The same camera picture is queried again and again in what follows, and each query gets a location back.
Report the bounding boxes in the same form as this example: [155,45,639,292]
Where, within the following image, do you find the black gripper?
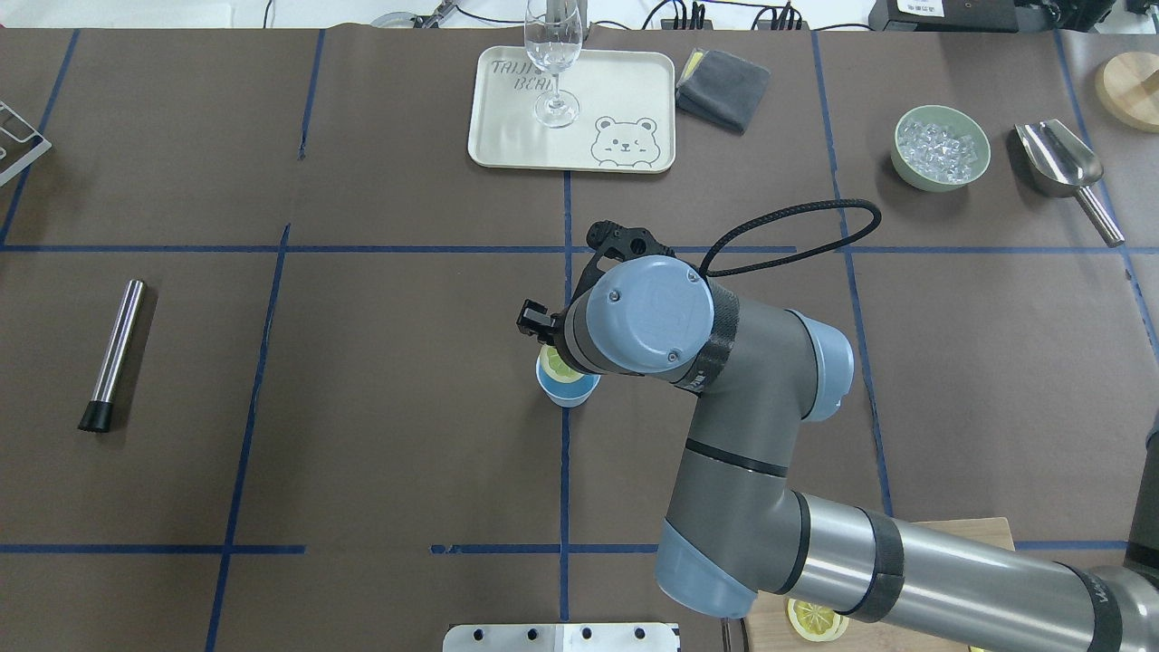
[516,300,590,368]

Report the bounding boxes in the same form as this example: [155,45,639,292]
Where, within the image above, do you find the steel muddler black tip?
[78,279,147,434]

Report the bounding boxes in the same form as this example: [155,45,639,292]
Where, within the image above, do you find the lemon slice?
[785,599,851,643]
[538,345,584,384]

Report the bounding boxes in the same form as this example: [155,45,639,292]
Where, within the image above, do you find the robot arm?
[516,255,1156,651]

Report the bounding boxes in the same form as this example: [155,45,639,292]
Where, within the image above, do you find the blue paper cup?
[534,358,600,408]

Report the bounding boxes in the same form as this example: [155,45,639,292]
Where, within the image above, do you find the cream bear tray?
[466,46,677,174]

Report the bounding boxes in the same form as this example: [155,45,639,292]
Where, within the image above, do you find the clear wine glass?
[524,1,584,129]

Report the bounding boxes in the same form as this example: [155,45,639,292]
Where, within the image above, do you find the grey folded cloth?
[675,47,771,135]

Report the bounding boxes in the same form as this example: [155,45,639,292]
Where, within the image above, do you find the bamboo cutting board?
[732,517,1014,651]

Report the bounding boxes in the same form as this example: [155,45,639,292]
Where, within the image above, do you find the green bowl of ice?
[890,107,991,193]

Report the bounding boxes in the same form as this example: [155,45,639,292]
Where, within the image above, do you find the steel ice scoop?
[1014,119,1125,248]

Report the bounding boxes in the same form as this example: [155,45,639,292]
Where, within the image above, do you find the wooden mug tree stand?
[1096,51,1158,133]

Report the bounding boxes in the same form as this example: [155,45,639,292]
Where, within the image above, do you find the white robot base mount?
[442,622,681,651]

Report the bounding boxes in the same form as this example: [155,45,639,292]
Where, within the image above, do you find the white wire dish rack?
[1,102,53,186]

